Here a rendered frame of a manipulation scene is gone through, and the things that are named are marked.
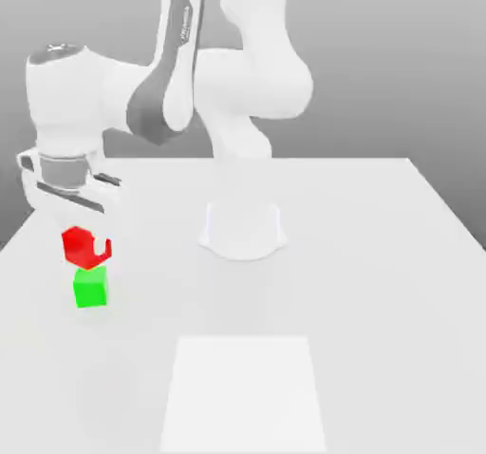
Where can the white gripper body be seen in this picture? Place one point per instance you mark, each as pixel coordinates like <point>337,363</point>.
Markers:
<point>81,211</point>

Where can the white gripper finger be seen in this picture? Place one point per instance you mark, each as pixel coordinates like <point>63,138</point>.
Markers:
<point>100,242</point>

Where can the small red cube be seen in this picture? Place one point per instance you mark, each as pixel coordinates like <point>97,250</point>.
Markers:
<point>78,247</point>

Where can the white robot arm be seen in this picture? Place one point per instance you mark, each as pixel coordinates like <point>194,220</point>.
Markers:
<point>243,93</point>

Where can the small green cube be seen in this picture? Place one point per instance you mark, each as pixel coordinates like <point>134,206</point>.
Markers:
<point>90,288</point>

